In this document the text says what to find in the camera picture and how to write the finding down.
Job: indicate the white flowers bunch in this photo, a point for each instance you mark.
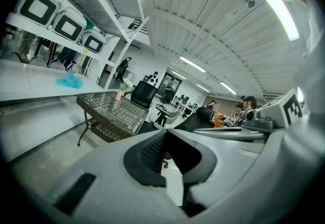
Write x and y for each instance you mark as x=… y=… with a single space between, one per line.
x=127 y=85

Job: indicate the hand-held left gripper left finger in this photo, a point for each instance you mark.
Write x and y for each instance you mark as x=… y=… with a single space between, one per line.
x=109 y=167

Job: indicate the black high-back office chair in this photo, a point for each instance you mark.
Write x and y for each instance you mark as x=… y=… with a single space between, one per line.
x=200 y=116

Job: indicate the black hanging sign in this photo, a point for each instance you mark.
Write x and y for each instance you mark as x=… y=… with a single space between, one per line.
x=134 y=25

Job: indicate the pink vase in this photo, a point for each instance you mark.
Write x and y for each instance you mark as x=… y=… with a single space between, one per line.
x=118 y=96

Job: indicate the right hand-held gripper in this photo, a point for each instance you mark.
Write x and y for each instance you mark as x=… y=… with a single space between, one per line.
x=274 y=113

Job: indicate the grey shell chair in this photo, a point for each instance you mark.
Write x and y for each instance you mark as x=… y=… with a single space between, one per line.
x=175 y=114

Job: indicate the black mesh office chair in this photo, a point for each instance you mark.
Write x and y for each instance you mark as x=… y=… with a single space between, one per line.
x=143 y=93

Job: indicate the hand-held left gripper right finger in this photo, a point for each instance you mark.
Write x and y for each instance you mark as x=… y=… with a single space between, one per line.
x=223 y=164

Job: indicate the white metal shelf rack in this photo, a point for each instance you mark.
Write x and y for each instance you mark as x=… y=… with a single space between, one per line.
x=28 y=28

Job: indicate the wicker glass-top table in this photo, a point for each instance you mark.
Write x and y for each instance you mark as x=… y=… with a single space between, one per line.
x=111 y=111

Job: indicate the ceiling light strip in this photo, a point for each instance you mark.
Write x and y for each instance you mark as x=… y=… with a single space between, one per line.
x=228 y=88
x=193 y=64
x=281 y=14

